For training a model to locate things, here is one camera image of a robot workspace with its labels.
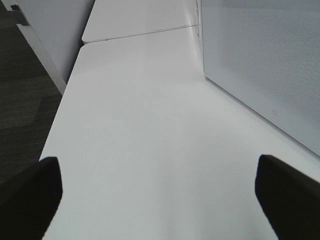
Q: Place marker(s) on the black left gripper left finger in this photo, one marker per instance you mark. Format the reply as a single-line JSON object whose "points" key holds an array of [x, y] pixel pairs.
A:
{"points": [[29, 201]]}

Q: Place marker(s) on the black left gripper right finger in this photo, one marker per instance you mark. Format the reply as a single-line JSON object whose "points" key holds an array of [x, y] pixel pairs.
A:
{"points": [[289, 199]]}

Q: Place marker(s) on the white microwave door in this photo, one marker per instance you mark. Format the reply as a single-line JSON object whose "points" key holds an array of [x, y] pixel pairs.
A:
{"points": [[266, 53]]}

